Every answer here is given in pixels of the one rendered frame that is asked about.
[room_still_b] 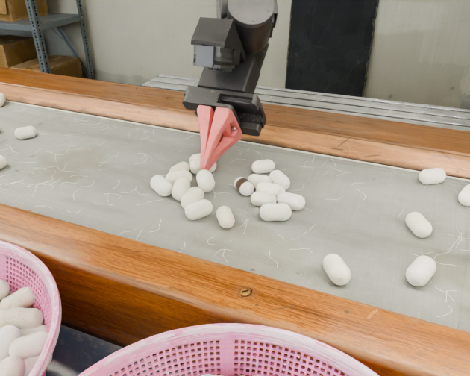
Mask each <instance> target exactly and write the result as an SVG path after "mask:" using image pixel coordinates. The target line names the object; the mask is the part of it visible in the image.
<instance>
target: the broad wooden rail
mask: <svg viewBox="0 0 470 376"><path fill-rule="evenodd" d="M0 93H3V94H4V95H5V98H6V100H5V101H14V102H19V103H23V104H31V105H36V106H41V107H49V108H53V109H58V110H66V111H71V112H76V113H83V114H88V115H93V116H101V117H106V118H110V119H118V120H123V121H128V122H136V123H140V124H145V125H153V126H158V127H163V128H171V129H175V130H180V131H189V132H193V133H197V134H200V130H199V124H198V117H197V116H196V114H195V112H194V110H188V109H186V108H185V106H184V105H183V103H182V102H183V100H184V92H178V91H173V90H162V89H157V88H151V87H141V86H135V85H130V84H119V83H113V82H108V81H97V80H92V79H86V78H76V77H70V76H65V75H54V74H49V73H43V72H32V71H27V70H21V69H11V68H5V67H0ZM261 104H262V107H263V111H264V113H265V115H266V123H265V126H264V128H262V129H261V132H260V135H259V136H258V137H256V136H252V135H247V134H243V135H242V138H241V139H240V140H241V141H246V142H253V143H258V144H263V145H271V146H276V147H280V148H288V149H293V150H298V151H306V152H310V153H315V154H323V155H328V156H333V157H341V158H345V159H350V160H359V161H363V162H367V163H376V164H380V165H385V166H393V167H398V168H402V169H411V170H416V171H420V172H421V171H422V170H424V169H434V168H440V169H443V170H444V171H445V173H446V176H450V177H455V178H463V179H468V180H470V131H460V130H454V129H448V128H438V127H433V126H426V125H417V124H411V123H405V122H395V121H389V120H383V119H373V118H368V117H362V116H352V115H346V114H340V113H330V112H324V111H318V110H308V109H303V108H297V107H287V106H281V105H275V104H265V103H261Z"/></svg>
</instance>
